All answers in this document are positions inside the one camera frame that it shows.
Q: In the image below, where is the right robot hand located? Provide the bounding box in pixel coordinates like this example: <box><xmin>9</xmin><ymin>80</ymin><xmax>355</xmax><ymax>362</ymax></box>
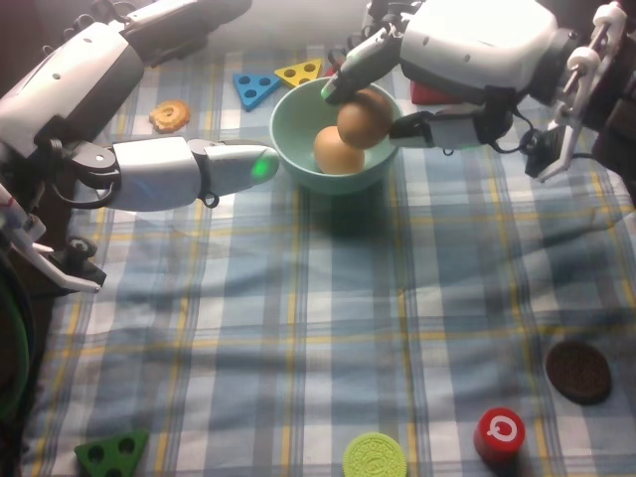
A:
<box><xmin>320</xmin><ymin>0</ymin><xmax>567</xmax><ymax>150</ymax></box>

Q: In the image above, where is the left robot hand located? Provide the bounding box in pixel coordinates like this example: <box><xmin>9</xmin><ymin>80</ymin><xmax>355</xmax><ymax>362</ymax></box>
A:
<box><xmin>0</xmin><ymin>0</ymin><xmax>280</xmax><ymax>214</ymax></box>

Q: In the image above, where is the brown egg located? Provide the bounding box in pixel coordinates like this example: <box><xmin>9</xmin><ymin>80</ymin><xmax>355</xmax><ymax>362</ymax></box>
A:
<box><xmin>336</xmin><ymin>87</ymin><xmax>394</xmax><ymax>150</ymax></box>
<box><xmin>312</xmin><ymin>125</ymin><xmax>367</xmax><ymax>175</ymax></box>

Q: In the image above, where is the mint green bowl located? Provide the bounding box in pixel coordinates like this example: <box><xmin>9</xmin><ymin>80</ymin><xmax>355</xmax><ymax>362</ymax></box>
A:
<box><xmin>269</xmin><ymin>79</ymin><xmax>402</xmax><ymax>196</ymax></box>

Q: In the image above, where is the red rectangular block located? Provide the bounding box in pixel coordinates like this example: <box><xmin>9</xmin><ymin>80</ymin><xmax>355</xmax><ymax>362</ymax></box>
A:
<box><xmin>409</xmin><ymin>79</ymin><xmax>466</xmax><ymax>106</ymax></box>

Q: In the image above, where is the tan round biscuit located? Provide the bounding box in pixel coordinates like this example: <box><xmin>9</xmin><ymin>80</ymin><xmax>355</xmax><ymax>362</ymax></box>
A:
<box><xmin>148</xmin><ymin>99</ymin><xmax>192</xmax><ymax>134</ymax></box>

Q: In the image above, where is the blue triangle block with holes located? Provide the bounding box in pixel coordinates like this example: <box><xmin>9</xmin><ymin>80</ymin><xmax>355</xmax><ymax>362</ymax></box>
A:
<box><xmin>232</xmin><ymin>73</ymin><xmax>282</xmax><ymax>113</ymax></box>

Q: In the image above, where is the yellow triangle block with holes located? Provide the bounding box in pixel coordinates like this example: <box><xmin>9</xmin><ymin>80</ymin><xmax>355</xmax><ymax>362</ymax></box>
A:
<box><xmin>273</xmin><ymin>58</ymin><xmax>325</xmax><ymax>90</ymax></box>

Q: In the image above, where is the blue plaid tablecloth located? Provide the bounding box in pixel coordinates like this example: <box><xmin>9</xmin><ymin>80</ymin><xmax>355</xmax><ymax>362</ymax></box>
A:
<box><xmin>22</xmin><ymin>44</ymin><xmax>636</xmax><ymax>477</ymax></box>

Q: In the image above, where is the brown sandwich cookie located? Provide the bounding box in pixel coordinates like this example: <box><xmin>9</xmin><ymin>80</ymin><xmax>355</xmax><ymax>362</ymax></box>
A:
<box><xmin>545</xmin><ymin>340</ymin><xmax>613</xmax><ymax>404</ymax></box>

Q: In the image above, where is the green triangle block with holes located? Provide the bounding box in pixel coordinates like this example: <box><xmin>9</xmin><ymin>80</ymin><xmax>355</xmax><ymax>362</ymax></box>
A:
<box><xmin>74</xmin><ymin>429</ymin><xmax>150</xmax><ymax>477</ymax></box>

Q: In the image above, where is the red cylinder with white mark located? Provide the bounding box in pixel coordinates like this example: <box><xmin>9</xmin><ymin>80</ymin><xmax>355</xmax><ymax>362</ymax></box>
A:
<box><xmin>472</xmin><ymin>406</ymin><xmax>527</xmax><ymax>464</ymax></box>

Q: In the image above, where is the green sandwich cookie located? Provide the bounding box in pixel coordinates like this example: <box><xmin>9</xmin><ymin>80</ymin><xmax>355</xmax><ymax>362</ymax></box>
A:
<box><xmin>343</xmin><ymin>431</ymin><xmax>408</xmax><ymax>477</ymax></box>

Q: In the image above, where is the thick green cable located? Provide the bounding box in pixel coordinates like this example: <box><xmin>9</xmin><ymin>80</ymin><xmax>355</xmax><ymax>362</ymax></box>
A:
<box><xmin>0</xmin><ymin>282</ymin><xmax>34</xmax><ymax>433</ymax></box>

